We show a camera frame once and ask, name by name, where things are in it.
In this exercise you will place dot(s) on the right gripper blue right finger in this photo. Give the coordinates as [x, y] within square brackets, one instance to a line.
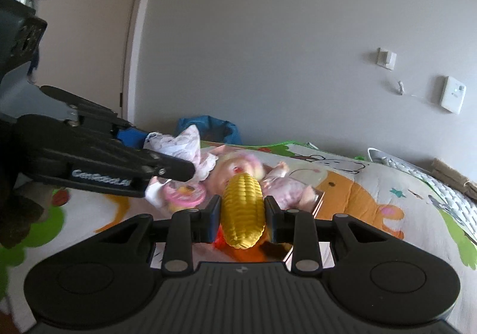
[297, 228]

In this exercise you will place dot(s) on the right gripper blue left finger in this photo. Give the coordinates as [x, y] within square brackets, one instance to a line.
[188, 227]

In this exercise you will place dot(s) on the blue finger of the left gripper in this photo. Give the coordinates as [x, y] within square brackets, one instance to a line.
[99, 119]
[147, 164]

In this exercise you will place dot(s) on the pink haired plush doll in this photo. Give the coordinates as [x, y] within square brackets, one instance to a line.
[288, 192]

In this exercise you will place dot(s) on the yellow toy corn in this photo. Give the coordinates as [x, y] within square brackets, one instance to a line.
[242, 212]

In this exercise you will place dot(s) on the orange plastic toy cup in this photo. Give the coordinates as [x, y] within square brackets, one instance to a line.
[221, 244]

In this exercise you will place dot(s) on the blue bag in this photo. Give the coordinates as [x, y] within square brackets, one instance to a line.
[211, 129]

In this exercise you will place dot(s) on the colourful play mat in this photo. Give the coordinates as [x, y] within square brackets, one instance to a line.
[408, 205]

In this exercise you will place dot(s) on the folded brown towel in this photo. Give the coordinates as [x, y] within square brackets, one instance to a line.
[453, 178]

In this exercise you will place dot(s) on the white wall thermostat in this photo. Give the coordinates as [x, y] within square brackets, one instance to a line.
[453, 95]

